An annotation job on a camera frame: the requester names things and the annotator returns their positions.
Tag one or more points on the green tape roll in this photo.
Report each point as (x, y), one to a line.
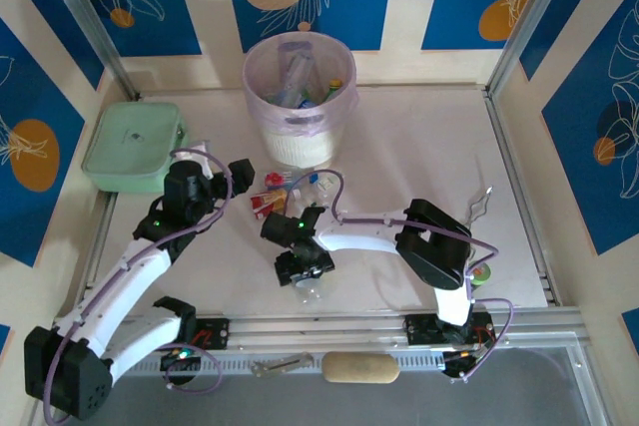
(481, 274)

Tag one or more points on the aluminium side rail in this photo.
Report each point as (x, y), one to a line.
(100, 246)
(501, 136)

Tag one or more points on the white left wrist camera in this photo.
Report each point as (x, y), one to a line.
(202, 149)

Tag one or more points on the crushed clear plastic bottle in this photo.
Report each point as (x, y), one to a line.
(299, 72)

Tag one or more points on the green soda bottle yellow cap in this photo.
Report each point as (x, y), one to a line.
(333, 89)

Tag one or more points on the aluminium front rail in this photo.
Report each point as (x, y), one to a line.
(309, 333)

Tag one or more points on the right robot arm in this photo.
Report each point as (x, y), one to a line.
(359, 239)

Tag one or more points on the blue label bottle blue cap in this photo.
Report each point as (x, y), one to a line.
(310, 295)

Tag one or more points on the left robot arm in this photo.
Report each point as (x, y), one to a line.
(130, 276)

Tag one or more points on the small green white carton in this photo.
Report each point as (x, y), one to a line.
(327, 185)

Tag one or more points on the small clear bottle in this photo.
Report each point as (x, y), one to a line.
(299, 193)

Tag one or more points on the aluminium frame post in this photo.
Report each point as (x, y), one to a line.
(87, 12)
(535, 12)

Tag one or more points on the beige oval pad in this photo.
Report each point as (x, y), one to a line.
(359, 368)

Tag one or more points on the white waste bin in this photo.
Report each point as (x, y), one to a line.
(299, 146)

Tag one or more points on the aluminium back rail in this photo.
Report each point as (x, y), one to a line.
(449, 88)

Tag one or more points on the black controller board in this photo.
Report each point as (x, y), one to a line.
(180, 356)
(461, 363)

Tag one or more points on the pink plastic bin liner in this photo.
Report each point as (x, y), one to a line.
(344, 112)

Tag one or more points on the mint green lunch box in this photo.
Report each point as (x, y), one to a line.
(130, 146)

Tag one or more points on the flat metal bracket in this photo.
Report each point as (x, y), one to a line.
(279, 366)

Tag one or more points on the red label bottle white cap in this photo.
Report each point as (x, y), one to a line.
(267, 204)

